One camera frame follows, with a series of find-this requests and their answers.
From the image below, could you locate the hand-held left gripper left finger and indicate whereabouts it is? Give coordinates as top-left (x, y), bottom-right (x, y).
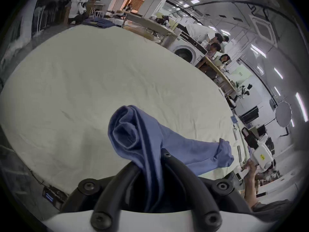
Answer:
top-left (60, 162), bottom-right (145, 229)

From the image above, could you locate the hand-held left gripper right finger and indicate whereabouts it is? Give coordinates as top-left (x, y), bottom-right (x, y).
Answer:
top-left (160, 148), bottom-right (253, 229)

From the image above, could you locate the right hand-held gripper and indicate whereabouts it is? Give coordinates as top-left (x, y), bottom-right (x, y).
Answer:
top-left (241, 127), bottom-right (276, 171)

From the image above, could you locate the blue shirt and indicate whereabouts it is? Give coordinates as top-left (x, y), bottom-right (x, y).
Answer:
top-left (108, 105), bottom-right (234, 213)

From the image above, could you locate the person's right forearm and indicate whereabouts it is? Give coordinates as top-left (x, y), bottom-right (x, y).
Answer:
top-left (243, 175), bottom-right (261, 208)

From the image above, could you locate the person's right hand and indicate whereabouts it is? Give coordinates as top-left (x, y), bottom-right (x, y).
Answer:
top-left (241, 159), bottom-right (261, 178)

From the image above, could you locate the round reflector on stand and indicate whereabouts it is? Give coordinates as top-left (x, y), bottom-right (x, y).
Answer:
top-left (275, 101), bottom-right (294, 138)

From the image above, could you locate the black box with blue light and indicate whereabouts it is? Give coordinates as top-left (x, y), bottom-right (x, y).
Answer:
top-left (42, 186), bottom-right (68, 211)

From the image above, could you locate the long wooden table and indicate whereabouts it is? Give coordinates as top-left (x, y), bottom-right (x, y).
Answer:
top-left (196, 57), bottom-right (239, 99)

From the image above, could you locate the bed with pale sheet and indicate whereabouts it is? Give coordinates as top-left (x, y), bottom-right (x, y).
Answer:
top-left (0, 23), bottom-right (244, 195)

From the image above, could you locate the group of people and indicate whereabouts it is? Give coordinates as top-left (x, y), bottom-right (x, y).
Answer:
top-left (186, 23), bottom-right (231, 68)

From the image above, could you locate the white washing machine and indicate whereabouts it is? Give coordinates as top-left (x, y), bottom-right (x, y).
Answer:
top-left (169, 30), bottom-right (208, 64)

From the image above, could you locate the pale long table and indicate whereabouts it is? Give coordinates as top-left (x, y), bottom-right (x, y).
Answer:
top-left (122, 12), bottom-right (178, 43)

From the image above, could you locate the dark blue garment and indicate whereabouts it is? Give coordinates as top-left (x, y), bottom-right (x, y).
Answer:
top-left (83, 17), bottom-right (116, 29)

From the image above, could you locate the white humanoid robot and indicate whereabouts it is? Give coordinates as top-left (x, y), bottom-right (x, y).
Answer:
top-left (68, 0), bottom-right (93, 24)

